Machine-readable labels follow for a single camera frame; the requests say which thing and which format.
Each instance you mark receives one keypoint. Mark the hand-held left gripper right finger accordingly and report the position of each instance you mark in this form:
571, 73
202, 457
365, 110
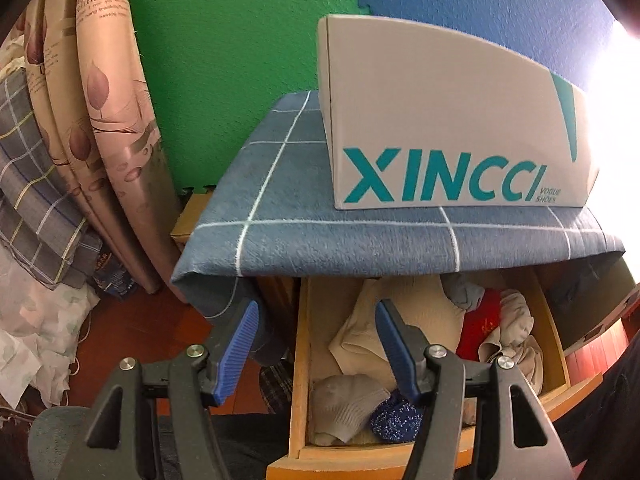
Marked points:
395, 350

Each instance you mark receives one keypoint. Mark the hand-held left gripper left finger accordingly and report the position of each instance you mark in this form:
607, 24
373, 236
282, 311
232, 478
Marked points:
240, 350

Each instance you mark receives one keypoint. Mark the beige underwear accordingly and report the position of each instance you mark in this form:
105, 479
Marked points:
425, 305

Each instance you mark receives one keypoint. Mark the wooden drawer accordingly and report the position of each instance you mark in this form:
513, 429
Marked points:
302, 360

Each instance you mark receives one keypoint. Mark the dark blue sparkly sock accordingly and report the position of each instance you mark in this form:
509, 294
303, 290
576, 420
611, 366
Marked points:
395, 420

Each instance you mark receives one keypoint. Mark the grey sock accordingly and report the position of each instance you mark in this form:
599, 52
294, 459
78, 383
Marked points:
345, 405

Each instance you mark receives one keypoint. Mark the red sock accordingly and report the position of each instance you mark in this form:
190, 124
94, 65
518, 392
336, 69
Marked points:
475, 330

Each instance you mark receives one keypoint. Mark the cream socks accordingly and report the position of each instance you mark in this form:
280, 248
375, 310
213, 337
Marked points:
520, 330

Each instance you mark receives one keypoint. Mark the white shoe box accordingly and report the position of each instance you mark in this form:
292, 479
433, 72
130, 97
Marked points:
425, 110

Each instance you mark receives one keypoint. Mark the dark plaid cloth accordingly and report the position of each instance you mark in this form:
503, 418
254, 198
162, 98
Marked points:
277, 385

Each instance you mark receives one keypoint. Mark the blue-grey cloth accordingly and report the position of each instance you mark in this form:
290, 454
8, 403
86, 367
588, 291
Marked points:
465, 295

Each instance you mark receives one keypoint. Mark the dark printed packet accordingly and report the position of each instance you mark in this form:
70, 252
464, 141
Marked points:
112, 280

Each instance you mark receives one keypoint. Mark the blue checked cloth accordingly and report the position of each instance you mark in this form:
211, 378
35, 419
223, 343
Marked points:
300, 200

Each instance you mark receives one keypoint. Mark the grey-green round seat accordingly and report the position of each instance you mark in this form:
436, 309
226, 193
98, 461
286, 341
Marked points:
55, 435

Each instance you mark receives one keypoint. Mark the white leaf-print cloth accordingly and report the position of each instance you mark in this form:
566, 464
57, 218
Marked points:
35, 330

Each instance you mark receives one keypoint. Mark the grey plaid blanket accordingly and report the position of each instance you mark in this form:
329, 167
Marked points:
30, 185

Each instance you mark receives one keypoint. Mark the floral beige curtain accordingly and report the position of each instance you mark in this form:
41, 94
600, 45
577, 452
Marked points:
115, 110

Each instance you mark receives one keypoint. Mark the green foam mat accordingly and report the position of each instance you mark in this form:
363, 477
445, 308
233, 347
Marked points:
225, 60

